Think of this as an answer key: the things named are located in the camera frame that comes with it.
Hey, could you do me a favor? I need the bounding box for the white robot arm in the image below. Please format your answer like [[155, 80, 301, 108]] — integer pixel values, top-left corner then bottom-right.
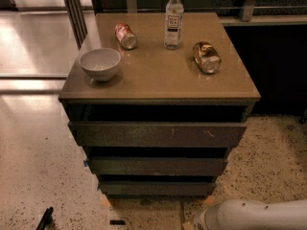
[[193, 199, 307, 230]]

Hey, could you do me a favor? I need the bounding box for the brown drawer cabinet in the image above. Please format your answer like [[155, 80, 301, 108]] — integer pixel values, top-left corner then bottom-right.
[[59, 13, 260, 186]]

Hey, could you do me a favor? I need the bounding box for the white ceramic bowl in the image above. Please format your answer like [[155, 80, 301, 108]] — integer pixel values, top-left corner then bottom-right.
[[79, 48, 121, 81]]

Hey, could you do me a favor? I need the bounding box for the gold soda can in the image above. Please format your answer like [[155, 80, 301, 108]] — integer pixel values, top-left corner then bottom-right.
[[193, 41, 222, 74]]

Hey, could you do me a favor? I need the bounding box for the red soda can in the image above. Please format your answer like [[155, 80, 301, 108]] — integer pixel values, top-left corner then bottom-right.
[[115, 23, 138, 50]]

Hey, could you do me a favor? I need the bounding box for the clear plastic water bottle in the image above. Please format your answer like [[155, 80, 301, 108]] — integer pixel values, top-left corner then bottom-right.
[[164, 0, 184, 49]]

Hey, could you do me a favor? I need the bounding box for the metal railing shelf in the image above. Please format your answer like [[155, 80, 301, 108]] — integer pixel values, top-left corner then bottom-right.
[[91, 0, 307, 25]]

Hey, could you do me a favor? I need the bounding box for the black object on floor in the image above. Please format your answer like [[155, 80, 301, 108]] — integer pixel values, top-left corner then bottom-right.
[[36, 207, 54, 230]]

